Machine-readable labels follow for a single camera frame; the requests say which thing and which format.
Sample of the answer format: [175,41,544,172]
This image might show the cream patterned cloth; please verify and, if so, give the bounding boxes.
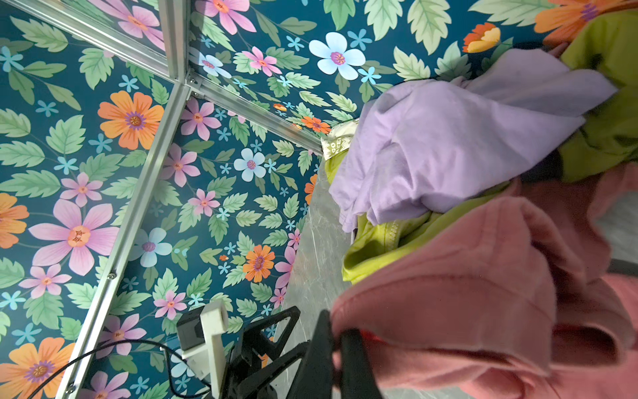
[321,119,359,161]

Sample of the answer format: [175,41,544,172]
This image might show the pink cloth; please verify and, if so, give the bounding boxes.
[331,164,637,398]

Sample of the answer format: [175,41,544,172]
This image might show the olive green cloth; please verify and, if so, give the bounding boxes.
[323,8,638,285]

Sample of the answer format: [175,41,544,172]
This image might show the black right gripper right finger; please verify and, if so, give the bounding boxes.
[340,329,383,399]

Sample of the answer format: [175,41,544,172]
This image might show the lilac purple cloth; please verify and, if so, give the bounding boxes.
[328,48,619,234]

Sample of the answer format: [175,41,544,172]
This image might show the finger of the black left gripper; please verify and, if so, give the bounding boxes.
[234,342,310,398]
[241,305,302,362]

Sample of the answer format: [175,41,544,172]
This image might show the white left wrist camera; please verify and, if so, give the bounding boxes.
[177,300,229,397]

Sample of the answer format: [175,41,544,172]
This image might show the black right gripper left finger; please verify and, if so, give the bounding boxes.
[287,310,335,399]

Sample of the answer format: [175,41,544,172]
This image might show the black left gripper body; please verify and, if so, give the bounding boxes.
[219,344,278,399]

